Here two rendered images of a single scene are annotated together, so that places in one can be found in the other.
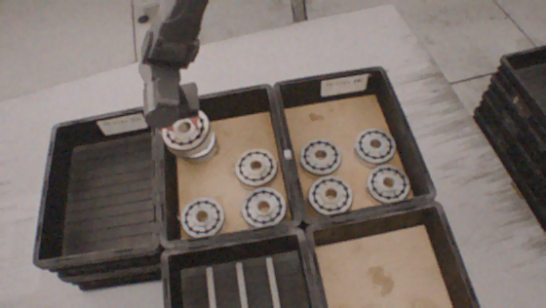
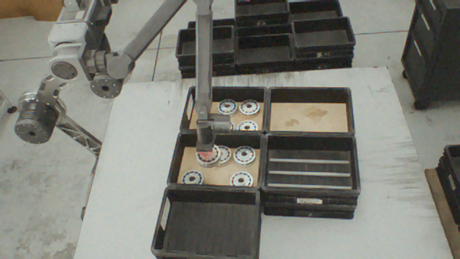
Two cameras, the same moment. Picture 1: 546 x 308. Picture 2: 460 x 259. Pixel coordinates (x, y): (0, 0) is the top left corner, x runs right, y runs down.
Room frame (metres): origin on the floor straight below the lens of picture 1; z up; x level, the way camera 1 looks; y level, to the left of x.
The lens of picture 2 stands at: (0.14, 1.18, 2.42)
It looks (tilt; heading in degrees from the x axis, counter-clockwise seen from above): 49 degrees down; 286
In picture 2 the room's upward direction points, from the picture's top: 9 degrees counter-clockwise
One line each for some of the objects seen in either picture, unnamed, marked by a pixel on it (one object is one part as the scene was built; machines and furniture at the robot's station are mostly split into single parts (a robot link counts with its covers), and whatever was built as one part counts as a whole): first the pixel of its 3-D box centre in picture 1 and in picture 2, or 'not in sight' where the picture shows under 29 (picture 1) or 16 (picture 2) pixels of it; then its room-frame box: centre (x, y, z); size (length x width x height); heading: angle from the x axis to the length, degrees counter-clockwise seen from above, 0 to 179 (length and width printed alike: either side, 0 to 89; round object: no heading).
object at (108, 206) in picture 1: (108, 190); (208, 227); (0.50, 0.41, 0.87); 0.40 x 0.30 x 0.11; 3
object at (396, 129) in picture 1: (347, 149); (226, 116); (0.53, -0.19, 0.87); 0.40 x 0.30 x 0.11; 3
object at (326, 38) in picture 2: not in sight; (320, 57); (0.07, -1.24, 0.37); 0.40 x 0.30 x 0.45; 9
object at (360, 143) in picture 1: (375, 145); (227, 106); (0.54, -0.26, 0.86); 0.10 x 0.10 x 0.01
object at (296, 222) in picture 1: (221, 159); (216, 160); (0.52, 0.11, 0.92); 0.40 x 0.30 x 0.02; 3
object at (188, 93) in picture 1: (168, 94); (205, 135); (0.52, 0.17, 1.16); 0.10 x 0.07 x 0.07; 92
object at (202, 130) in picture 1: (185, 129); (208, 153); (0.53, 0.17, 1.04); 0.10 x 0.10 x 0.01
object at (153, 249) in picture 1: (99, 180); (207, 221); (0.50, 0.41, 0.92); 0.40 x 0.30 x 0.02; 3
